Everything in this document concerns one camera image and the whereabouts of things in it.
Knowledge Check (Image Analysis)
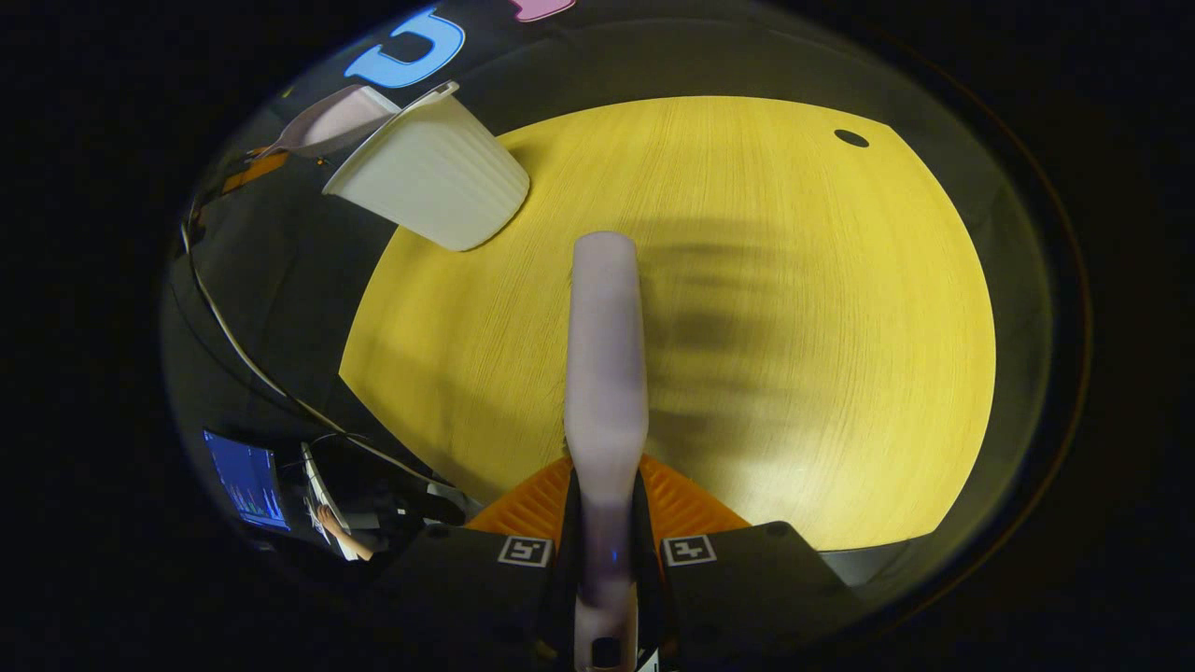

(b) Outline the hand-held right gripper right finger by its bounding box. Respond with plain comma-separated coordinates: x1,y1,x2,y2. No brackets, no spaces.
635,454,875,672

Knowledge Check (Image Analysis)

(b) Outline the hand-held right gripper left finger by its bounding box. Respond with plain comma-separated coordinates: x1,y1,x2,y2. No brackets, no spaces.
372,455,582,672

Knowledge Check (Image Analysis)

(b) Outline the pale pink dustpan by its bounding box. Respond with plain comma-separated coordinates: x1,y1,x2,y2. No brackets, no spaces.
256,84,403,161

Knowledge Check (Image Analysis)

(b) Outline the white ribbed garbage bin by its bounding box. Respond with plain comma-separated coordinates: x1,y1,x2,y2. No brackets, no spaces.
321,80,531,252

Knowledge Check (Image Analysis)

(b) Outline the pale pink small broom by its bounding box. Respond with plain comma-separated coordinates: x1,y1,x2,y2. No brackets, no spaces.
563,231,651,672

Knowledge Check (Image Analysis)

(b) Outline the white flat device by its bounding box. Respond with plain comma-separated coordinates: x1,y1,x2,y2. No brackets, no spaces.
300,442,360,562

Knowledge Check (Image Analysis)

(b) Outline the blue computer screen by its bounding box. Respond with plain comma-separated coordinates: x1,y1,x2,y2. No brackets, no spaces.
203,428,292,535

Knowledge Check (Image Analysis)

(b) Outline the white cable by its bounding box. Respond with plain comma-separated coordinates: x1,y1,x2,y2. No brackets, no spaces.
181,217,451,490

